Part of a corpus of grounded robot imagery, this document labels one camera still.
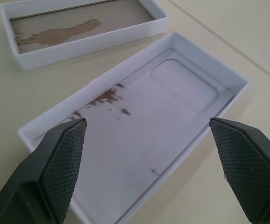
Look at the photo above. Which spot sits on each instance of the white phone box base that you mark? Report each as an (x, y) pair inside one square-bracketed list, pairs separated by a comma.
[(144, 126)]

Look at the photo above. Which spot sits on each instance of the white phone box lid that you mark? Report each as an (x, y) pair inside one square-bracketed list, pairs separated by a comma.
[(79, 28)]

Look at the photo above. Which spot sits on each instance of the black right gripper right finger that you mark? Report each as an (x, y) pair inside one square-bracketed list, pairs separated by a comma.
[(249, 168)]

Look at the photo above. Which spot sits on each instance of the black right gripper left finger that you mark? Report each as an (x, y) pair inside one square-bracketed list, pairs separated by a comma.
[(44, 177)]

